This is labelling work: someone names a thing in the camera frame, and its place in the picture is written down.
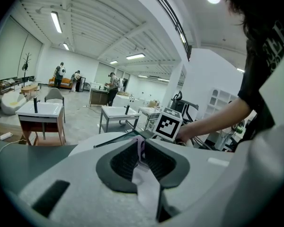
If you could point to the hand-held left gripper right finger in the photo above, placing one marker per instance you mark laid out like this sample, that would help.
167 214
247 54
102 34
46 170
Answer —
198 174

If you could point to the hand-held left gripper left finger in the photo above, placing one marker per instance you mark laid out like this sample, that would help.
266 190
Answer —
85 185

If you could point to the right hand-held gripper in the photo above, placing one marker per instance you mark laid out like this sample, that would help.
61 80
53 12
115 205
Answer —
166 125

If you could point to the dark green tray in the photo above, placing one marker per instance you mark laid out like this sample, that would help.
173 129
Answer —
144 134

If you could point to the purple thin object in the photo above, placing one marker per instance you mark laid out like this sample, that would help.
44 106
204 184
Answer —
141 148

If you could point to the person's right forearm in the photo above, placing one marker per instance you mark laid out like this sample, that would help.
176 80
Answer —
215 119

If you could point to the black office chair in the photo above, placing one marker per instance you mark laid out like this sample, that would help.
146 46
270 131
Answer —
183 107

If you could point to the black faucet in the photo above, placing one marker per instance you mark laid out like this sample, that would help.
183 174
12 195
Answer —
127 109
36 105

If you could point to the fluorescent ceiling tube light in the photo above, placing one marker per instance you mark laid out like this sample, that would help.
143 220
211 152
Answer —
135 56
66 46
142 76
113 62
163 79
56 22

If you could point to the white bathtub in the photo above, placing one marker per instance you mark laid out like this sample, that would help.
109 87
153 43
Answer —
127 100

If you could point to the white sink grey metal stand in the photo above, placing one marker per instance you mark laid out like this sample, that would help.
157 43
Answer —
118 113

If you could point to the white arched shelf cabinet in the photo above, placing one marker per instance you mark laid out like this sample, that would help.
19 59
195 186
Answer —
220 100

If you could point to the brown wooden counter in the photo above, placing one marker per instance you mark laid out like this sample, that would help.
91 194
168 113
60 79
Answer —
98 98

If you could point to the white sink wooden cabinet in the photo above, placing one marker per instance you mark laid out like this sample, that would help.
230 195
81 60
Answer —
41 117

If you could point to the white power strip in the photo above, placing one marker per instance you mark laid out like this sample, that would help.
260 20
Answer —
6 136

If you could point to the black glass cabinet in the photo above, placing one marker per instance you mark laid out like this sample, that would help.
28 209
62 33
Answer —
81 84

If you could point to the grey shell chair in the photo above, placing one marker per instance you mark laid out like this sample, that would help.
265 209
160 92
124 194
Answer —
54 94

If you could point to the orange sofa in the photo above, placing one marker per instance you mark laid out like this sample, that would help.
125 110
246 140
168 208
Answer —
67 81

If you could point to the black balcony railing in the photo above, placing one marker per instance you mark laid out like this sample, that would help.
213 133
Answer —
172 18

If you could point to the white round lounge chair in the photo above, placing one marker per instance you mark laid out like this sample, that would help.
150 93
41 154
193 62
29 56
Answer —
13 103

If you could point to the person's black printed T-shirt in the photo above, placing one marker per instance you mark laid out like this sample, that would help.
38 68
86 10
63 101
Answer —
262 67

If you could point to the wooden coffee table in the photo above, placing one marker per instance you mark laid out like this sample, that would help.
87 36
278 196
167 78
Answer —
29 88

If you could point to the black low shelf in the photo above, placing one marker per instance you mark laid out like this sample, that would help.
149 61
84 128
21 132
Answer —
8 85

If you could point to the black coat rack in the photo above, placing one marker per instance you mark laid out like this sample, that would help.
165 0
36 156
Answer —
26 65

